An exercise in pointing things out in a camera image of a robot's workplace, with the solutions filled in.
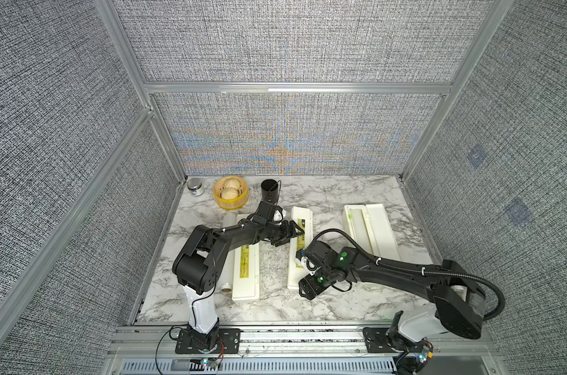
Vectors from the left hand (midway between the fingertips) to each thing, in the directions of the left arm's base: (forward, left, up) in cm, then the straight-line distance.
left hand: (303, 235), depth 90 cm
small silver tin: (+30, +48, -2) cm, 56 cm away
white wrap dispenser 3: (-18, +21, 0) cm, 28 cm away
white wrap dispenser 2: (+7, -1, +2) cm, 7 cm away
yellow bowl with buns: (+24, +30, -1) cm, 39 cm away
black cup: (+23, +13, 0) cm, 26 cm away
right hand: (-18, 0, -1) cm, 18 cm away
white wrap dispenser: (+3, -27, 0) cm, 27 cm away
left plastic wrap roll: (-16, +28, -2) cm, 33 cm away
